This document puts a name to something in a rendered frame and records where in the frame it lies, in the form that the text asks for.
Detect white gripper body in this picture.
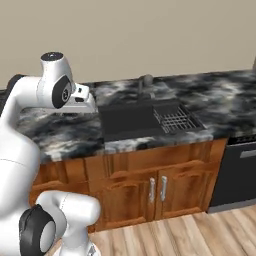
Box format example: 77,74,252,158
61,94,100,115

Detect black sink basin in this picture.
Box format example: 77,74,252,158
98,98,207,143

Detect grey sink tap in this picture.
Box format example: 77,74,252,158
137,73,157,101

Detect wooden drawer front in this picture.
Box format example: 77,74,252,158
35,158,90,186

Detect wooden panel under sink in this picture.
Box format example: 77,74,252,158
105,140,216,174

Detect black dishwasher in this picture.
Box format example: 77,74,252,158
207,133,256,214

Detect wire rack in sink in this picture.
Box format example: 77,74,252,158
152,105,198,133

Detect silver cupboard door handle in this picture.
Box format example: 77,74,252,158
160,175,169,202
148,177,157,204

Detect silver dishwasher handle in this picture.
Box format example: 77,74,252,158
239,149,256,160

